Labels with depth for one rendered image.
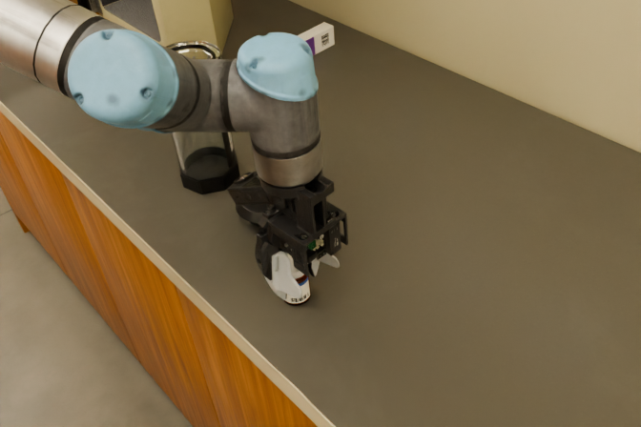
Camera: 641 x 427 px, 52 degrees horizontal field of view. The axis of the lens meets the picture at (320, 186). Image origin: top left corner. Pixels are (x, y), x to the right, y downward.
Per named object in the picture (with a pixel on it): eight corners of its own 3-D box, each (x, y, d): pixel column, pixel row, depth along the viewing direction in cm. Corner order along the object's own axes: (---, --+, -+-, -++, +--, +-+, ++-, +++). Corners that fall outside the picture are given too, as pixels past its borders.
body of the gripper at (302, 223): (305, 281, 76) (296, 206, 68) (258, 247, 81) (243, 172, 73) (350, 246, 80) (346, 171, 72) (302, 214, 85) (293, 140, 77)
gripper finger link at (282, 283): (291, 328, 82) (296, 271, 77) (260, 303, 85) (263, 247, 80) (309, 316, 84) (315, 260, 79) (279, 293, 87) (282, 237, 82)
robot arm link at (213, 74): (103, 47, 61) (217, 46, 60) (149, 63, 72) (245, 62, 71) (104, 131, 62) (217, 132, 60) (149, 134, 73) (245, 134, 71)
